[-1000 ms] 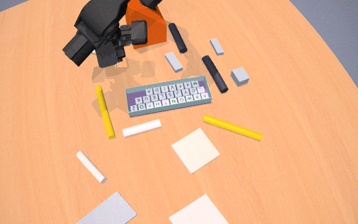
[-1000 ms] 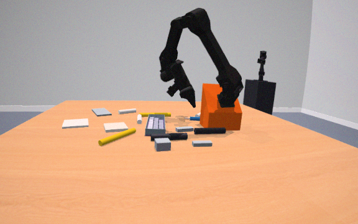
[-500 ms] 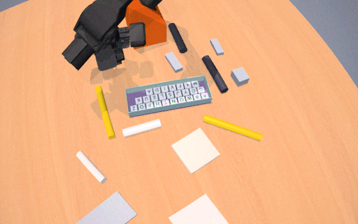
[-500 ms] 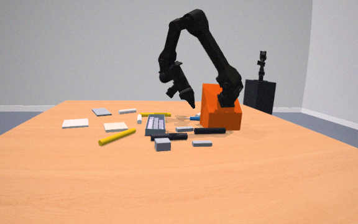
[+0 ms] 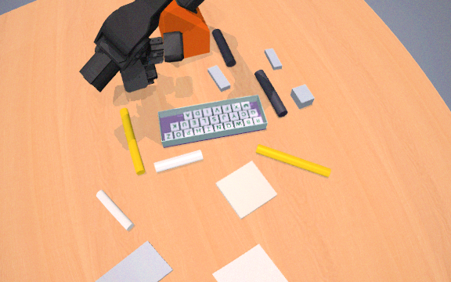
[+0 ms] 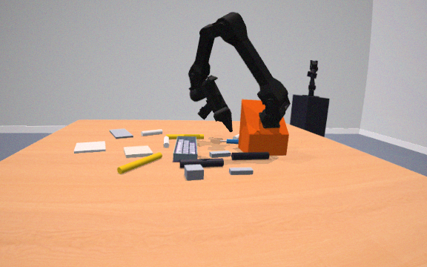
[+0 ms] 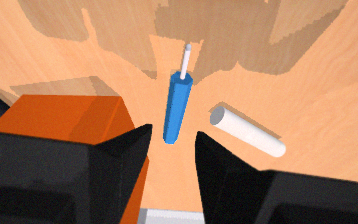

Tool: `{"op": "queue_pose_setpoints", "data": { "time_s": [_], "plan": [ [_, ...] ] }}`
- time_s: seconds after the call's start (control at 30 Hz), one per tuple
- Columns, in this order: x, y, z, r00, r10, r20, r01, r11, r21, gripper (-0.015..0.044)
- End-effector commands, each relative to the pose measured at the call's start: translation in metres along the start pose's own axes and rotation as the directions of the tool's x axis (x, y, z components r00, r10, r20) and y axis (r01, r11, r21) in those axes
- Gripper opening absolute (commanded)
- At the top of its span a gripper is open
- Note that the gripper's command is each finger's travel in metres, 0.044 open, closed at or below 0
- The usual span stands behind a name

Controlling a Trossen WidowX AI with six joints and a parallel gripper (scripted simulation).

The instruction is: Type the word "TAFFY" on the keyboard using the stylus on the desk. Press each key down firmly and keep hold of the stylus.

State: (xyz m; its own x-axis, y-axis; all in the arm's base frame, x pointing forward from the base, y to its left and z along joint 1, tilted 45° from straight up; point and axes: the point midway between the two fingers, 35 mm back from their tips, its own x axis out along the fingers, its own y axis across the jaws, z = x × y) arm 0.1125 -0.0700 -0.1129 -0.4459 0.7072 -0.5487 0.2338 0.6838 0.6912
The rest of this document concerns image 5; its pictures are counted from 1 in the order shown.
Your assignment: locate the yellow cylinder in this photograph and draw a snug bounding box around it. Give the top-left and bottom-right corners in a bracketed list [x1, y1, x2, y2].
[120, 108, 145, 175]

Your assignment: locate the yellow cylindrical rod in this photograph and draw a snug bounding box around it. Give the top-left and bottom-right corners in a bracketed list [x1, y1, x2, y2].
[256, 144, 331, 177]

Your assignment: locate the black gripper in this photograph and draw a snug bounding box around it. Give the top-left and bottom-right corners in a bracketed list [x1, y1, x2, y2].
[141, 31, 184, 64]

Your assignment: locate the dark grey cylinder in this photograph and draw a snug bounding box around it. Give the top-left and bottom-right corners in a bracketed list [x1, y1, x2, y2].
[254, 70, 288, 118]
[211, 29, 236, 67]

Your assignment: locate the grey keyboard with white letter keys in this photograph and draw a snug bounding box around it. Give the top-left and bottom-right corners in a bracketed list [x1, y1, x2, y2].
[157, 94, 268, 148]

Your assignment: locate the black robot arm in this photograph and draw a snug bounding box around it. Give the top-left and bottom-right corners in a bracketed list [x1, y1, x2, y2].
[79, 0, 173, 92]

